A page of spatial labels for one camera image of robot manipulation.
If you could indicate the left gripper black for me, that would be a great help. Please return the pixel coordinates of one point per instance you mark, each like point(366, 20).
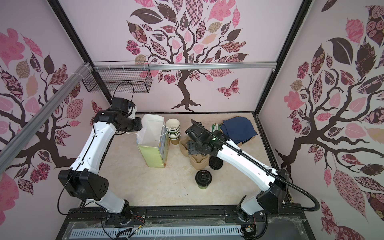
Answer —
point(137, 127)

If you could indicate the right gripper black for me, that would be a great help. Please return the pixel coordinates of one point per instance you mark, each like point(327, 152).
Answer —
point(191, 146)

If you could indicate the paper gift bag with handles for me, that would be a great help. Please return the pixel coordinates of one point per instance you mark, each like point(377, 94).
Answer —
point(152, 141)

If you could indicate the green paper cup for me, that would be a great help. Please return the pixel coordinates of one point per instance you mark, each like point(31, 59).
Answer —
point(203, 187)

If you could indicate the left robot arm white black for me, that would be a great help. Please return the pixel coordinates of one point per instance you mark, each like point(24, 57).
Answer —
point(82, 179)

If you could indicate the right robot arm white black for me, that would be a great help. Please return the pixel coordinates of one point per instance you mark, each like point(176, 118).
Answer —
point(273, 184)

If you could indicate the black coffee lid stack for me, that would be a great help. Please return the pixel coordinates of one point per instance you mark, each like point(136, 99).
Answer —
point(215, 163)

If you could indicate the brown pulp cup carrier stack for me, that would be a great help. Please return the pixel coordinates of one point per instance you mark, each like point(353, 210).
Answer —
point(199, 162)

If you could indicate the stack of paper cups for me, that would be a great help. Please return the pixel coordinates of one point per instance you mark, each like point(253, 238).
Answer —
point(174, 132)

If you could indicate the cardboard box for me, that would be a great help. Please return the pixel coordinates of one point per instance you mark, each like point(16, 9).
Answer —
point(238, 133)

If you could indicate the dark blue napkins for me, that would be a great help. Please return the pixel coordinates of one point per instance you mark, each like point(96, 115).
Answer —
point(238, 120)

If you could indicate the black wire basket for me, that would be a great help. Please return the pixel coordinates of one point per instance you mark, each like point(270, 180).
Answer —
point(119, 77)

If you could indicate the white slotted cable duct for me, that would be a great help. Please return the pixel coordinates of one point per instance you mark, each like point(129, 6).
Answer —
point(154, 232)

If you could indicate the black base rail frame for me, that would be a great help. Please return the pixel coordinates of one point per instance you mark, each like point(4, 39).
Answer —
point(286, 225)

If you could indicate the aluminium rail left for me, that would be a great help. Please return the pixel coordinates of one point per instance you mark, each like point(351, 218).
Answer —
point(12, 149)

